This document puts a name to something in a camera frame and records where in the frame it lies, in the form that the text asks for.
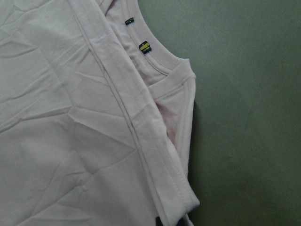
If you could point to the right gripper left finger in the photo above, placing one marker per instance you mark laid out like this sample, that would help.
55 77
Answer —
158 221

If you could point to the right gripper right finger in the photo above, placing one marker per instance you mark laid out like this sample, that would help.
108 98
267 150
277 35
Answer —
181 222

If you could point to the pink Snoopy t-shirt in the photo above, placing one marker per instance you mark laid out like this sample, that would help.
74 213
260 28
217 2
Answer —
95 117

